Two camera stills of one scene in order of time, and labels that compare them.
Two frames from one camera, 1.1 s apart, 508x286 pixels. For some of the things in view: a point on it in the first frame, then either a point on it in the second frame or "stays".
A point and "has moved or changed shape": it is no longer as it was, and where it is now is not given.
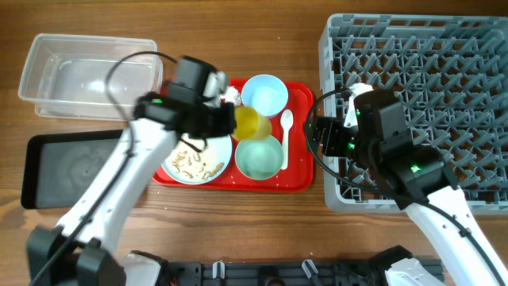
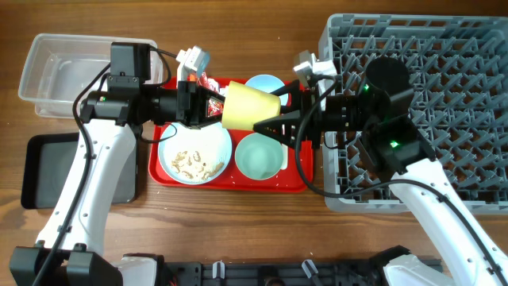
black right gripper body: [340, 141] -> [314, 122]
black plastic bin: [55, 167] stays
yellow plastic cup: [250, 125] has moved or changed shape
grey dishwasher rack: [449, 72] stays
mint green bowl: [259, 160] stays
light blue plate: [194, 158] stays
